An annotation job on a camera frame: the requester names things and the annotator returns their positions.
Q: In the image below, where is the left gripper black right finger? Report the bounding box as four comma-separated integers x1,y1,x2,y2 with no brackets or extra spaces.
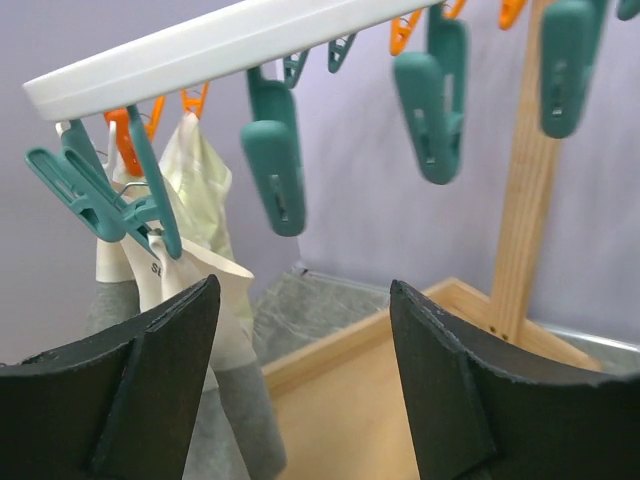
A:
390,280,639,479

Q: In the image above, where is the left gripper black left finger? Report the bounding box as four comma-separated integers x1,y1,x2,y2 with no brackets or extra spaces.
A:
1,276,221,479

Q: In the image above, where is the teal clothes peg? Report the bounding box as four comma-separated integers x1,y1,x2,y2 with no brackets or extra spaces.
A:
25,105,182,259
393,2,468,185
240,66,306,237
540,0,608,139

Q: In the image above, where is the white oval clip hanger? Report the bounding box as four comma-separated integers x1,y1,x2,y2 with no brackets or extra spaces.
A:
23,0,431,122

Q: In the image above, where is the grey underwear with white waistband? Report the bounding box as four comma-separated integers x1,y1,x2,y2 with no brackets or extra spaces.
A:
87,236,287,479

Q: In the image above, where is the pale yellow hanging underwear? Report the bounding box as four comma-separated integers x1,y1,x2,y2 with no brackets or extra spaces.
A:
159,113,234,260

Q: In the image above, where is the wooden clothes rack with tray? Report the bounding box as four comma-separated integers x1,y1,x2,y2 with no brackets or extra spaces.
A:
264,1,599,479

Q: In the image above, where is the teal open clothes peg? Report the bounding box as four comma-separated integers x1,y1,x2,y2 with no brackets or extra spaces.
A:
25,105,182,259

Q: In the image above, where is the orange clothes peg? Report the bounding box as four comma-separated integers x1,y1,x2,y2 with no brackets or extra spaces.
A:
103,96,165,177

